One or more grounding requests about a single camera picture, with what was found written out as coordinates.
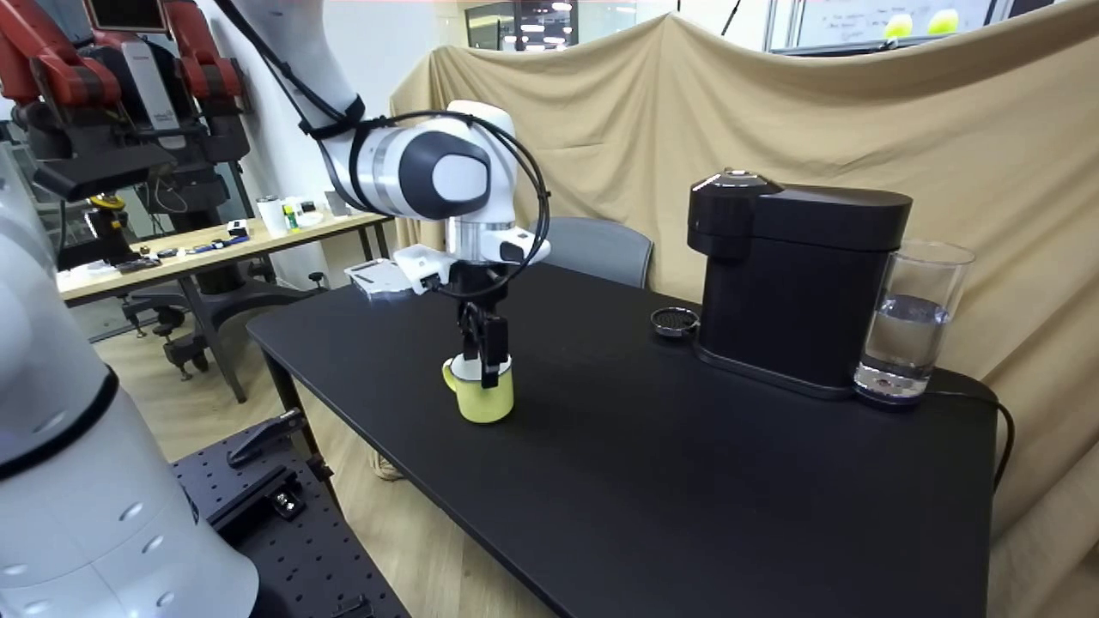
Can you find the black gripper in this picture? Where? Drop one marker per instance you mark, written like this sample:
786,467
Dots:
481,288

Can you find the yellow-green cup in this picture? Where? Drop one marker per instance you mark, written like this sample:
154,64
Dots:
481,401

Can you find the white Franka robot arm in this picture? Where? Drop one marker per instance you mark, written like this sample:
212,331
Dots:
435,173

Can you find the small black bowl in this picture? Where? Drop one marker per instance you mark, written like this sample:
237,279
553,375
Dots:
674,323

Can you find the grey chair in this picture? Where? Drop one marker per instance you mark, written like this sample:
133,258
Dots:
601,252

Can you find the black table leg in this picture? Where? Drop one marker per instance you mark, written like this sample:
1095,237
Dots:
288,401

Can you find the white box on desk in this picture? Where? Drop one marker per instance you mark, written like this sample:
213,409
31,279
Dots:
288,216

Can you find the black toggle clamp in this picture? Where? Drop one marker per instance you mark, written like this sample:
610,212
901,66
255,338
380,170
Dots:
265,442

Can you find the black perforated breadboard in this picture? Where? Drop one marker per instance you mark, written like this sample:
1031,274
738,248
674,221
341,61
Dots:
310,552

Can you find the wooden desk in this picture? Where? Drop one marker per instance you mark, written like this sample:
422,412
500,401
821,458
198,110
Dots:
228,244

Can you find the black office chair base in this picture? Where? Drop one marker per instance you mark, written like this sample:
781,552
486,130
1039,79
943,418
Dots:
212,321

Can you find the black coffee machine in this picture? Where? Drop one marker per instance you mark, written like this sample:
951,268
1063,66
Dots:
801,288

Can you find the beige cloth backdrop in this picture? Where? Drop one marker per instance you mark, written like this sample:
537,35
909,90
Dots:
801,114

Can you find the yellow and black tool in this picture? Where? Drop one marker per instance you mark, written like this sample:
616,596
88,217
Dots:
106,224

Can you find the glass of water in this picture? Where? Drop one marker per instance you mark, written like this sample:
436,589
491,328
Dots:
911,331

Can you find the whiteboard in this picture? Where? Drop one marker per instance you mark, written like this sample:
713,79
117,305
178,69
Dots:
846,22

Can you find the red and black robot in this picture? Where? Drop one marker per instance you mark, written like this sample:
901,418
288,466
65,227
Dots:
70,79

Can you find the yellow-green ball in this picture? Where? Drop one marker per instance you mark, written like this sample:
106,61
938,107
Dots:
898,26
945,22

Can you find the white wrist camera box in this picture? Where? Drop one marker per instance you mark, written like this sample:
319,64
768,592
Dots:
412,274

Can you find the black aluminium rail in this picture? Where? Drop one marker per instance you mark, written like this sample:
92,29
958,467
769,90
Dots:
270,495

